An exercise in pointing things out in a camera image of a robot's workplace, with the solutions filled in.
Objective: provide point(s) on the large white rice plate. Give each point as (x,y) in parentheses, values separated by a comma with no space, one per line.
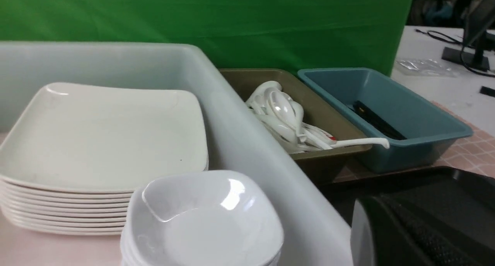
(361,239)

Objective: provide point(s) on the large white plastic tub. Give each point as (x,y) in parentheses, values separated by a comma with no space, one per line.
(316,235)

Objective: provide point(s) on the pile of white ceramic spoons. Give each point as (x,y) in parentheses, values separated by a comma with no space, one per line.
(284,119)

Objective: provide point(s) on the olive green plastic bin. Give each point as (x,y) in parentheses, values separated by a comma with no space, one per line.
(322,166)

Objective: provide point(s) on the stack of white small bowls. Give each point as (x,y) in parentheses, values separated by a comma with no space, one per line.
(209,218)

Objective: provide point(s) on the pile of black chopsticks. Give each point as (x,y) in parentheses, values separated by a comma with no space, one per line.
(373,119)

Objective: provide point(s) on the green backdrop cloth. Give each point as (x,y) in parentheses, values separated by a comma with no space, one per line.
(284,34)

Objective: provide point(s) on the stack of white square plates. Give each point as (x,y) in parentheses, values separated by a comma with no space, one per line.
(76,154)

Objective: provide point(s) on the blue plastic bin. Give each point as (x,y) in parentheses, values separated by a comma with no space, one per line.
(429,130)

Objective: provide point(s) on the clear plastic bag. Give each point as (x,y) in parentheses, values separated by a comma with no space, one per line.
(423,68)

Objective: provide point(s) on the black serving tray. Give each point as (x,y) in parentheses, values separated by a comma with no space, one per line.
(428,217)

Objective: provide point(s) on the pink checkered tablecloth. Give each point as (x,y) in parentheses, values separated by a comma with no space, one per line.
(475,154)

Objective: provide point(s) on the black monitor stand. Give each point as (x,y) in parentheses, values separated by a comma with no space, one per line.
(471,54)

